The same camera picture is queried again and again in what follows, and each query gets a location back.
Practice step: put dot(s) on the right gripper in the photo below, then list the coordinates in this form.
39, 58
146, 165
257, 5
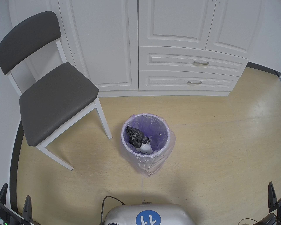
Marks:
276, 206

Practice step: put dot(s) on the clear printed wrapper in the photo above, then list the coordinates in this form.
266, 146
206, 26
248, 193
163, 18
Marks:
146, 149

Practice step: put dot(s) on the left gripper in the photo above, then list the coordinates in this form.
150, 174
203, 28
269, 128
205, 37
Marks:
11, 217

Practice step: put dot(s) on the white chair dark grey seat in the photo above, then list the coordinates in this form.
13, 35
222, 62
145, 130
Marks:
57, 92

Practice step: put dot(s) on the white wardrobe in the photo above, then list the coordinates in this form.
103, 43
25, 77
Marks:
171, 33

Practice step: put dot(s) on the white trash bin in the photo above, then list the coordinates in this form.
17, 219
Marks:
124, 142

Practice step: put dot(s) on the black plastic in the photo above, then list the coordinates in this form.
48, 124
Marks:
136, 136

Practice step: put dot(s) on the purple plastic bag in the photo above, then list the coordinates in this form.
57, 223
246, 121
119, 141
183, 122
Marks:
158, 131

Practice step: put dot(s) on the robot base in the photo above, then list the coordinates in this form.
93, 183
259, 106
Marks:
131, 213

